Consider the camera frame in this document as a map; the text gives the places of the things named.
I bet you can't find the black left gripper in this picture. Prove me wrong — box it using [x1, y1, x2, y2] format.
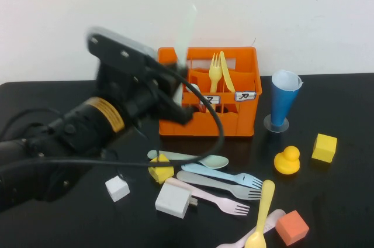
[95, 56, 196, 126]

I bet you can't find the white plastic knife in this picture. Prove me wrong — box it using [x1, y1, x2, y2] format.
[173, 3, 198, 105]

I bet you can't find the yellow plastic spoon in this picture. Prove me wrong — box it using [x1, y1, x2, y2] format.
[244, 180, 276, 248]

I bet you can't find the orange plastic cutlery holder crate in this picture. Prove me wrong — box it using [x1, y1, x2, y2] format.
[157, 46, 263, 137]

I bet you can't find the paper label with fork character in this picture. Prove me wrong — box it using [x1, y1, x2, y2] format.
[201, 95, 221, 106]

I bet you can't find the yellow plastic fork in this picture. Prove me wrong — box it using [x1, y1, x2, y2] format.
[205, 53, 223, 113]

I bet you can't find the yellow plastic knife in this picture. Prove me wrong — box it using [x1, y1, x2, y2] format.
[219, 51, 237, 94]

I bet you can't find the paper label with knife character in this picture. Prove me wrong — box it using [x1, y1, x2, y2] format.
[234, 91, 257, 102]

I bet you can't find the pale green plastic spoon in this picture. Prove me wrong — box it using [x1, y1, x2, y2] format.
[147, 150, 230, 170]

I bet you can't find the yellow foam cube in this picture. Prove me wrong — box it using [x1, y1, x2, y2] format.
[147, 153, 175, 185]
[311, 133, 338, 164]

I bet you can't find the light blue plastic fork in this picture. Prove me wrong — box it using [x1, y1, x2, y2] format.
[181, 162, 264, 190]

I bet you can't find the clear plastic disc base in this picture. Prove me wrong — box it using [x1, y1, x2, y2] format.
[263, 113, 290, 134]

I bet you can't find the grey plastic fork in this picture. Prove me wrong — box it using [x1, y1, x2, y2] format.
[176, 171, 263, 201]

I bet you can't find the blue paper cone cup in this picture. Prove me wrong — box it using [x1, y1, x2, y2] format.
[271, 69, 304, 128]

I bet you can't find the white usb charger plug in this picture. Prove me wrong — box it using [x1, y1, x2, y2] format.
[155, 182, 199, 220]

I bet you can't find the white foam cube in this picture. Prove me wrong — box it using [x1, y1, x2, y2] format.
[105, 174, 131, 203]

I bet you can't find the pink plastic fork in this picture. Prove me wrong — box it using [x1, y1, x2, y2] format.
[165, 177, 251, 217]

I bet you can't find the yellow rubber duck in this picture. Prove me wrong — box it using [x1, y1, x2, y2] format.
[273, 146, 301, 176]

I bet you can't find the pink plastic spoon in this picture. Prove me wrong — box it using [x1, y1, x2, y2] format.
[216, 208, 287, 248]

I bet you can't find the orange foam cube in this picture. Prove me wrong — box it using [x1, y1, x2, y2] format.
[275, 209, 310, 246]

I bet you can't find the thick black camera cable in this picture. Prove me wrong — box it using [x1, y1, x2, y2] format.
[0, 62, 226, 173]

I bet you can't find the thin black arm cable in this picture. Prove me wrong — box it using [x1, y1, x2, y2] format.
[0, 108, 63, 141]

